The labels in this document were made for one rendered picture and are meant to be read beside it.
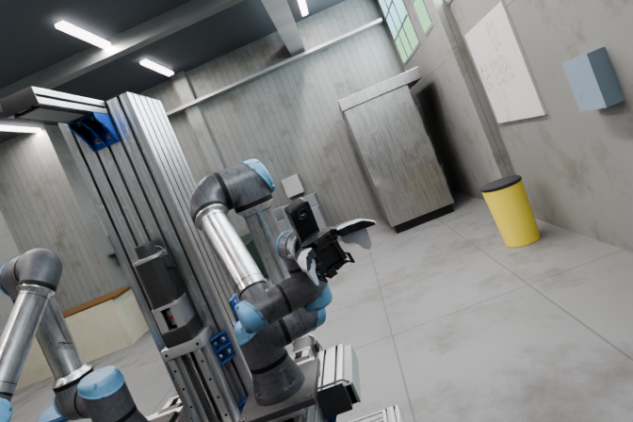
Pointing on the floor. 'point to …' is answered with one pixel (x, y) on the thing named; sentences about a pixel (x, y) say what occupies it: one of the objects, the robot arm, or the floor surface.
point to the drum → (511, 211)
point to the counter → (92, 332)
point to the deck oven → (397, 152)
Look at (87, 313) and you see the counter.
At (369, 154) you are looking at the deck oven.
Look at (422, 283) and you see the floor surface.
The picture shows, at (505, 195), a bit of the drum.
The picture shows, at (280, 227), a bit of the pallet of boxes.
